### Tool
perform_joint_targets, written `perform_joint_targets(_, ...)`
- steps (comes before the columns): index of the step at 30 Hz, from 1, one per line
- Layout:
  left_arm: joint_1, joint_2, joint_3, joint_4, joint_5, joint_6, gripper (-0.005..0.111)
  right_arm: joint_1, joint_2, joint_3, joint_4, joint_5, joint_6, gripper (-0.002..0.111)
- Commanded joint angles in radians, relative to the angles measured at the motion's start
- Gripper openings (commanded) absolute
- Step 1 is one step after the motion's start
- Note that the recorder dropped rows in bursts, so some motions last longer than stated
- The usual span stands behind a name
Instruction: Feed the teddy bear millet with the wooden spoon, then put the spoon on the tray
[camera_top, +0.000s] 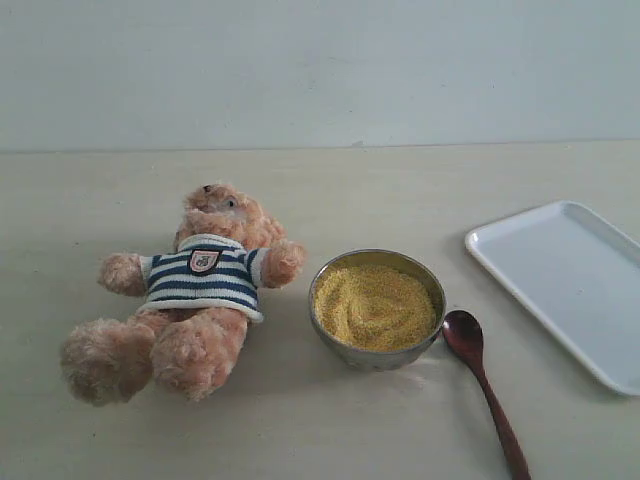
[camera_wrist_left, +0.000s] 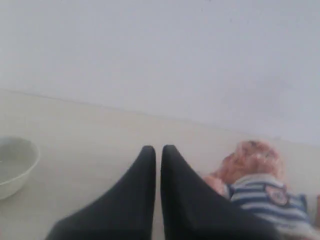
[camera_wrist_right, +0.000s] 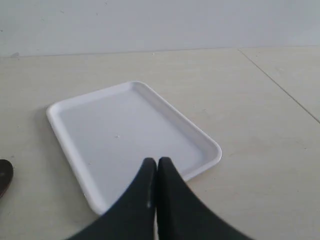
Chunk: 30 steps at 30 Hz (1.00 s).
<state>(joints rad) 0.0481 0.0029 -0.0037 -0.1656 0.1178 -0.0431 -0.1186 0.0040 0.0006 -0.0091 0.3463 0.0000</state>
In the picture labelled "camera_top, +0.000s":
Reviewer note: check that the dark red wooden spoon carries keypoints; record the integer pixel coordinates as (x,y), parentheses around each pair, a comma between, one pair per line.
(464,337)

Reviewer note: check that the metal bowl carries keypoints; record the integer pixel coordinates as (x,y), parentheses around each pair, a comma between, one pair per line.
(372,360)

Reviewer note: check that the white rectangular plastic tray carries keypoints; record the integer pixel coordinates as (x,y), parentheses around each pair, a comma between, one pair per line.
(578,275)

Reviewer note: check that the yellow millet grains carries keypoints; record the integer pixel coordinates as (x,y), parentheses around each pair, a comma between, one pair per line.
(374,307)

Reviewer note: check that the beige teddy bear striped shirt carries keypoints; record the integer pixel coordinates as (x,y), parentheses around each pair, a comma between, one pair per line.
(199,302)

